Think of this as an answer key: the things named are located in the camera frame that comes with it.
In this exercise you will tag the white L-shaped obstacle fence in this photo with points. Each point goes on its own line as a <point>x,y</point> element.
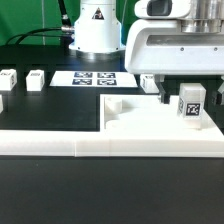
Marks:
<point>54,143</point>

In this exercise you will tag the white sheet with tags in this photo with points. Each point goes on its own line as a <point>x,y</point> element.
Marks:
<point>93,79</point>

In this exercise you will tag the white part at left edge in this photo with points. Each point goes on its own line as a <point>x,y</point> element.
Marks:
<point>1,104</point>

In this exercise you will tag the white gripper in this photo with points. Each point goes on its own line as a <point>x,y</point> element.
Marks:
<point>177,37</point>

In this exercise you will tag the white square table top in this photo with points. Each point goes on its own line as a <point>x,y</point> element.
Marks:
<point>139,125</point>

